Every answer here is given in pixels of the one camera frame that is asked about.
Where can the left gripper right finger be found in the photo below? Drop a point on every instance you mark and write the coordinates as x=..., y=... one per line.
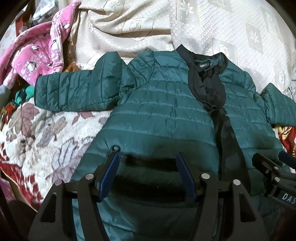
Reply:
x=225, y=208

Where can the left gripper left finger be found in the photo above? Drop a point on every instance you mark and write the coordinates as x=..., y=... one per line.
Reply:
x=55, y=219

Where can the teal quilted puffer jacket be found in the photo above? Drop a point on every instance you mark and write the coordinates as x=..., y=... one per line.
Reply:
x=162, y=103

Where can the red cream patterned cloth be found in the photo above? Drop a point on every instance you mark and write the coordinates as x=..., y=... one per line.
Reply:
x=287, y=136

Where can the white floral leaf blanket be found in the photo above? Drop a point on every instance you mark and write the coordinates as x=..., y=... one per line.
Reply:
x=40, y=146

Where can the green garment piece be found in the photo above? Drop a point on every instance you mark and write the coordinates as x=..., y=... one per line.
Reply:
x=23, y=95

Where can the cream embossed bedspread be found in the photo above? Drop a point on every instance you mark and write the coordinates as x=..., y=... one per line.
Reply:
x=251, y=34

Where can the pink penguin fleece blanket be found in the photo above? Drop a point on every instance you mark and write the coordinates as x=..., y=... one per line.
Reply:
x=38, y=50

